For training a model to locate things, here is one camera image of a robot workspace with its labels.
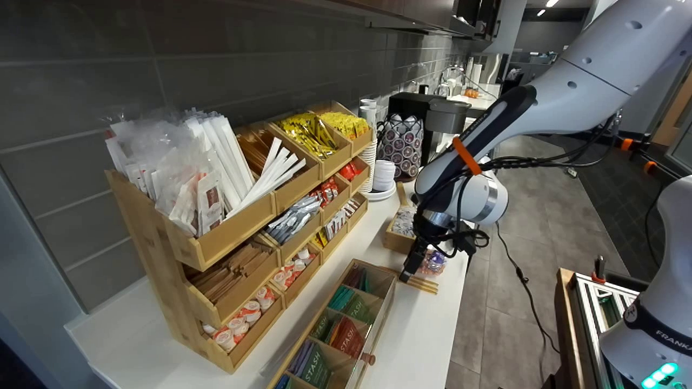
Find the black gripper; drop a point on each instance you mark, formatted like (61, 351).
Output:
(433, 235)

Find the white second robot base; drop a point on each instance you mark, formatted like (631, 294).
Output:
(672, 287)

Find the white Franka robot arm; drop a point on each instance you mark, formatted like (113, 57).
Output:
(575, 86)

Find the long brown sticks bundle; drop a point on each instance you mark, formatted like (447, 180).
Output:
(229, 273)

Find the brown wooden stir sticks bundle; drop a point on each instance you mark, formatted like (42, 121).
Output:
(252, 147)

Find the tiered bamboo organizer holder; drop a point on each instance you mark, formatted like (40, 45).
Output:
(154, 244)

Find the purple orange snack packet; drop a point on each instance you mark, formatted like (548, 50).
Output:
(437, 263)

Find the small wooden box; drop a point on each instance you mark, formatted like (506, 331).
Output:
(392, 240)

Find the white creamer cups pile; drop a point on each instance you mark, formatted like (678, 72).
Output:
(403, 224)

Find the long wooden tea box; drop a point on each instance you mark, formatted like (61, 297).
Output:
(383, 305)

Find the teal tea bags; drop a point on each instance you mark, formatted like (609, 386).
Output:
(363, 282)

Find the white packets pile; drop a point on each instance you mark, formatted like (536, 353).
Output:
(338, 224)

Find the white lids stack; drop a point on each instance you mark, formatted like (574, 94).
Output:
(383, 175)

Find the red tea bags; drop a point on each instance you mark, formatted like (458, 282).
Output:
(344, 335)

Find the red packets pile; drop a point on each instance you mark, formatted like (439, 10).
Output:
(352, 171)
(328, 191)

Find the coffee pod carousel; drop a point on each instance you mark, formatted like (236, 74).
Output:
(400, 147)

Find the white creamer cups row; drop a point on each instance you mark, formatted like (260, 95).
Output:
(241, 318)
(292, 273)

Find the grey packets pile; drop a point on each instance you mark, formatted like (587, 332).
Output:
(292, 219)

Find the blue green tea bags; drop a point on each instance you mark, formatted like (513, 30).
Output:
(312, 366)

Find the black coffee machine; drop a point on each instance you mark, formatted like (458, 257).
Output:
(439, 110)

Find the tall white cup stack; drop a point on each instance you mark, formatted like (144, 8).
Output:
(368, 115)

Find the yellow sweetener packets pile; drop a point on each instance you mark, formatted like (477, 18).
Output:
(305, 133)
(346, 124)

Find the white wrapped straws bundle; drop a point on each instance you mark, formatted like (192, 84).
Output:
(270, 168)

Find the white cup stacks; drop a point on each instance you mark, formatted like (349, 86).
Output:
(477, 72)

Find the black stand with orange feet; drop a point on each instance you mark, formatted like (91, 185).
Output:
(626, 142)

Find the clear plastic cutlery packets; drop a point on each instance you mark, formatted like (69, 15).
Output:
(173, 165)

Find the wooden door frame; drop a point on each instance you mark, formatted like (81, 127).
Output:
(666, 118)

